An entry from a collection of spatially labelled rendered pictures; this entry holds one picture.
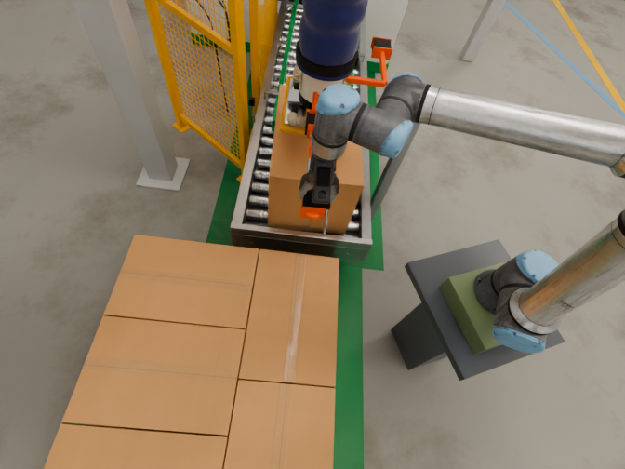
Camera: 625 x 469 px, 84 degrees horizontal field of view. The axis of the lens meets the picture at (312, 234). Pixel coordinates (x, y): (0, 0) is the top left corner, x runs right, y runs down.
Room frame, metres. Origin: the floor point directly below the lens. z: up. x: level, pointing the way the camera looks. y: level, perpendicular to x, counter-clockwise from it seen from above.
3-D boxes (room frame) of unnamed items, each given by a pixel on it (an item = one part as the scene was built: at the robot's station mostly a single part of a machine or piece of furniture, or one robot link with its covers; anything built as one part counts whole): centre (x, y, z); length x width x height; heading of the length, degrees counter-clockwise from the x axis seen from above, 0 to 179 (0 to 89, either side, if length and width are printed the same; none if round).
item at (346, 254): (0.88, 0.05, 0.47); 0.70 x 0.03 x 0.15; 98
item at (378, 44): (1.57, -0.11, 1.20); 0.09 x 0.08 x 0.05; 99
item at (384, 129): (0.65, -0.10, 1.52); 0.12 x 0.12 x 0.09; 77
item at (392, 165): (1.52, -0.37, 0.50); 0.07 x 0.07 x 1.00; 8
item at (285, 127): (1.22, 0.20, 1.09); 0.34 x 0.10 x 0.05; 9
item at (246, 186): (2.00, 0.53, 0.50); 2.31 x 0.05 x 0.19; 8
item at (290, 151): (1.24, 0.08, 0.75); 0.60 x 0.40 x 0.40; 10
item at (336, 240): (0.88, 0.05, 0.58); 0.70 x 0.03 x 0.06; 98
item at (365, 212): (2.09, -0.12, 0.50); 2.31 x 0.05 x 0.19; 8
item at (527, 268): (0.67, -0.78, 1.03); 0.17 x 0.15 x 0.18; 167
